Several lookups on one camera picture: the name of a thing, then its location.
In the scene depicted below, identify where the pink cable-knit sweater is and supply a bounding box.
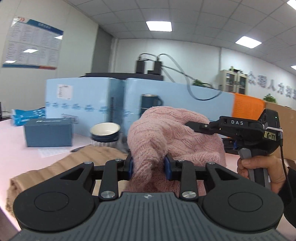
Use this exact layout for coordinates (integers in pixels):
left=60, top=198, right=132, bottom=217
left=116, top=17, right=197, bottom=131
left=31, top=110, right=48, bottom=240
left=125, top=106, right=226, bottom=195

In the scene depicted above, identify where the person's right hand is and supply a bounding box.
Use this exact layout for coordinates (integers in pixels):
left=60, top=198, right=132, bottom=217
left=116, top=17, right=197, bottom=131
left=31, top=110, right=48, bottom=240
left=236, top=154, right=289, bottom=194

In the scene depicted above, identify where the beige folded sweater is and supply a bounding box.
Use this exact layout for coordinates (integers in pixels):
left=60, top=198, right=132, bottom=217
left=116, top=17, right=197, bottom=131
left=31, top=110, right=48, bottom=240
left=6, top=145, right=127, bottom=214

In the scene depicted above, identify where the light blue cardboard box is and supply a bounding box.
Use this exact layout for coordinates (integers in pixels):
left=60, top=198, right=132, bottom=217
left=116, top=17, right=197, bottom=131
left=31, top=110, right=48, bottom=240
left=121, top=78, right=234, bottom=135

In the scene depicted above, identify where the large brown cardboard box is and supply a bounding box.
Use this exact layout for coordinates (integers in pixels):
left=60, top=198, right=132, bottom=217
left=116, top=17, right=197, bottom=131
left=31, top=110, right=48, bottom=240
left=265, top=102, right=296, bottom=161

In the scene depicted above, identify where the orange cardboard box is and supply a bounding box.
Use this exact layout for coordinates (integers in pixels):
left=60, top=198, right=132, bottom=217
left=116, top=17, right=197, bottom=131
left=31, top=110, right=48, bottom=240
left=232, top=93, right=265, bottom=120

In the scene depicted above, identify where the blue white ceramic bowl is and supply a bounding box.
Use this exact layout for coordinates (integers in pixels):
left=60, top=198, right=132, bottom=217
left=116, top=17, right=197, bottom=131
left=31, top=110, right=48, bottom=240
left=90, top=122, right=121, bottom=148

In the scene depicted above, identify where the grey filing cabinet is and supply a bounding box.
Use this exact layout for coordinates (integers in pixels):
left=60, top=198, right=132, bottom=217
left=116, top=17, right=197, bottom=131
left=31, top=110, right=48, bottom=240
left=217, top=70, right=248, bottom=95

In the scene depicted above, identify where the dark blue small box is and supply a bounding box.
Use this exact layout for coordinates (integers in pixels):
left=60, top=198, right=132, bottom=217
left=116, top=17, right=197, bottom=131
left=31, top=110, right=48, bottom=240
left=23, top=118, right=73, bottom=148

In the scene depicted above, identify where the black power adapter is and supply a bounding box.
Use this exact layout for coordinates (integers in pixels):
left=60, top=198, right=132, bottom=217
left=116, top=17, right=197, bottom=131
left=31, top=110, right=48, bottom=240
left=147, top=60, right=162, bottom=75
left=135, top=58, right=145, bottom=74

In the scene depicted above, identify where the blue packet stack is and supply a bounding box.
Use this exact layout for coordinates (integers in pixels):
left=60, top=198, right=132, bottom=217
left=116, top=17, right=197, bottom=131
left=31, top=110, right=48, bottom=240
left=11, top=108, right=46, bottom=126

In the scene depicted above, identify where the black cable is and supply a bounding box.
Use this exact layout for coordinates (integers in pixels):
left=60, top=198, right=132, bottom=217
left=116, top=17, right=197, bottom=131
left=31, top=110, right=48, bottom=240
left=138, top=53, right=224, bottom=102

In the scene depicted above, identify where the wall notice board poster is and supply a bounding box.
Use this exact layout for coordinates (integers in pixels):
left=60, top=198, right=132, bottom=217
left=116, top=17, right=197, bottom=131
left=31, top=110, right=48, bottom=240
left=2, top=16, right=64, bottom=70

